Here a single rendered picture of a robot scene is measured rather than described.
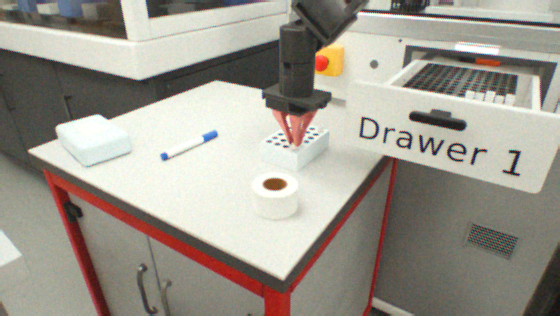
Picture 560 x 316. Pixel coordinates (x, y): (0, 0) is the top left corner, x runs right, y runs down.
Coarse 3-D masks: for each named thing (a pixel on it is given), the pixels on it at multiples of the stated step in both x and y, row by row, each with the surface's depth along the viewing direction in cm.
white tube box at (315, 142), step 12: (276, 132) 71; (312, 132) 71; (324, 132) 71; (264, 144) 66; (276, 144) 67; (288, 144) 66; (312, 144) 67; (324, 144) 71; (264, 156) 67; (276, 156) 66; (288, 156) 64; (300, 156) 64; (312, 156) 68; (288, 168) 65; (300, 168) 65
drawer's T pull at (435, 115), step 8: (416, 112) 49; (432, 112) 49; (440, 112) 49; (448, 112) 49; (416, 120) 49; (424, 120) 49; (432, 120) 48; (440, 120) 47; (448, 120) 47; (456, 120) 47; (448, 128) 47; (456, 128) 47; (464, 128) 46
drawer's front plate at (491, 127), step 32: (352, 96) 57; (384, 96) 54; (416, 96) 51; (448, 96) 50; (352, 128) 59; (384, 128) 56; (416, 128) 53; (480, 128) 48; (512, 128) 46; (544, 128) 44; (416, 160) 55; (448, 160) 53; (480, 160) 50; (512, 160) 48; (544, 160) 46
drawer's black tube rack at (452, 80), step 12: (420, 72) 72; (432, 72) 72; (444, 72) 72; (456, 72) 72; (468, 72) 72; (480, 72) 72; (492, 72) 72; (408, 84) 64; (420, 84) 65; (432, 84) 64; (444, 84) 65; (456, 84) 65; (468, 84) 65; (480, 84) 65; (492, 84) 65; (504, 84) 65; (516, 84) 65; (504, 96) 59
